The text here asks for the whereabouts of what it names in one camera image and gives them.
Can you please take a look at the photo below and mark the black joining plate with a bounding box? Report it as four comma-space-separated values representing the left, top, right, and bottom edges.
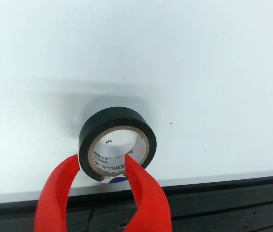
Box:
87, 203, 137, 232

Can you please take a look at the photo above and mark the black electrical tape roll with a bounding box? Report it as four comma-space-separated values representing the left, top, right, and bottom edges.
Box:
78, 106, 157, 184

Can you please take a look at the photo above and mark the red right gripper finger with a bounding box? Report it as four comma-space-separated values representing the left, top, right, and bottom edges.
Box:
123, 153, 173, 232

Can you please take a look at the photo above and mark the black aluminium rail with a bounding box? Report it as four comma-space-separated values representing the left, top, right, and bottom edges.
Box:
0, 174, 273, 232

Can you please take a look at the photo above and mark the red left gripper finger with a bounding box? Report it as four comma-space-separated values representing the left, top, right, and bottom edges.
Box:
34, 154, 81, 232

